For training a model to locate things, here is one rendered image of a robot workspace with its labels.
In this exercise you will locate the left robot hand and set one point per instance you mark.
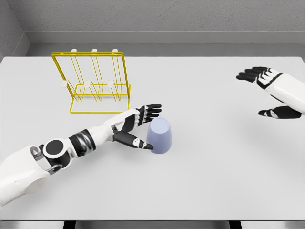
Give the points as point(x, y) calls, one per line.
point(129, 122)

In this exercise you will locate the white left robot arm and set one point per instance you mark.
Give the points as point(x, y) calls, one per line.
point(47, 152)

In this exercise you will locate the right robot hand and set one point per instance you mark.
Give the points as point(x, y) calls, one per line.
point(284, 91)

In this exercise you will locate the lavender blue cup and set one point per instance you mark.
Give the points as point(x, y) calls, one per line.
point(159, 136)

